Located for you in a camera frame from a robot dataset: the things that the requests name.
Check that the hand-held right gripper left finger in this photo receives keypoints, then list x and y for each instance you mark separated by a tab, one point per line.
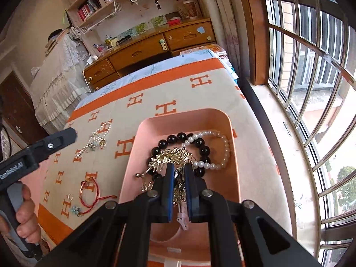
168	192

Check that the blue flower earring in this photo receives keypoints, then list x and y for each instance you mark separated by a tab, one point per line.
75	210

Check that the lace covered cabinet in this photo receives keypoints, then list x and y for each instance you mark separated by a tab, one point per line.
61	72

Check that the person's left hand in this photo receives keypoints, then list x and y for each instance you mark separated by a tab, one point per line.
26	222

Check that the hanging keys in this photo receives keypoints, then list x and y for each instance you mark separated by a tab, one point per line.
157	3

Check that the orange patterned blanket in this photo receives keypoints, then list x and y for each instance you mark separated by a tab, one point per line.
167	94

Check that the row of red books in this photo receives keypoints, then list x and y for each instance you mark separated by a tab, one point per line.
87	9

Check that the black flashlight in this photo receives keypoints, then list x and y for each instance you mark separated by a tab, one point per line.
123	39

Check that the wooden window frame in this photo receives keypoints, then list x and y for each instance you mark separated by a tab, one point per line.
254	27

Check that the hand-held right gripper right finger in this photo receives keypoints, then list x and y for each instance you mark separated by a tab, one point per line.
190	192

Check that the gold hair ornament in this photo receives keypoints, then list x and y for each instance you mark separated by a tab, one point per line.
168	157

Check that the wooden desk with drawers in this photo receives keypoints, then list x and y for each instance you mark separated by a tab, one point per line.
144	50

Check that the brown wooden door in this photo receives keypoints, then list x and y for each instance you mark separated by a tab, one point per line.
16	105

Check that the metal window grille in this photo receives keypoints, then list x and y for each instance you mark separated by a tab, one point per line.
306	47

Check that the light blue bed sheet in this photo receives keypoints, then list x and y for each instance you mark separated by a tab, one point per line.
155	69

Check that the pink jewelry tray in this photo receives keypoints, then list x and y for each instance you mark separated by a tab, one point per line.
180	125

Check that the patterned jar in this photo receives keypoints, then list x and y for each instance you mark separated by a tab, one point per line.
190	9

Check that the stone window sill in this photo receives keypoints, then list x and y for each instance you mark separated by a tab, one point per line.
278	133

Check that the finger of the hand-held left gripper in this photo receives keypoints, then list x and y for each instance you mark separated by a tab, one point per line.
57	141

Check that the black hat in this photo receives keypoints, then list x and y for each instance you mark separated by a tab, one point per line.
55	34

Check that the small pink clip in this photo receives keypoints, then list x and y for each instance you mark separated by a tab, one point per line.
182	219

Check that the red box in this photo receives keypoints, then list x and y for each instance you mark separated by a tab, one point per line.
174	21

